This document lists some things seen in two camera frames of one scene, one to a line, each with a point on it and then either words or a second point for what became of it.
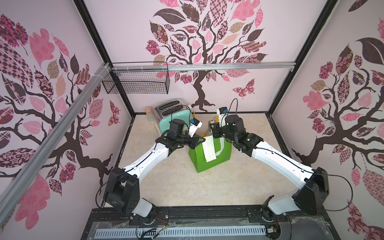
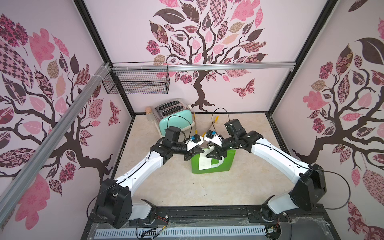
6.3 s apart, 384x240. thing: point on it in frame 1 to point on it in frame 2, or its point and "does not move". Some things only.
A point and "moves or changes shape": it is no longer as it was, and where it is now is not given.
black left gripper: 193,145 to 191,152
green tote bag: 223,149 moves or changes shape
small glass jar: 150,115 does not move
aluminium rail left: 14,190 does not move
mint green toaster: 165,111 does not move
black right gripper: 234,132 to 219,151
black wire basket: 137,78 does not move
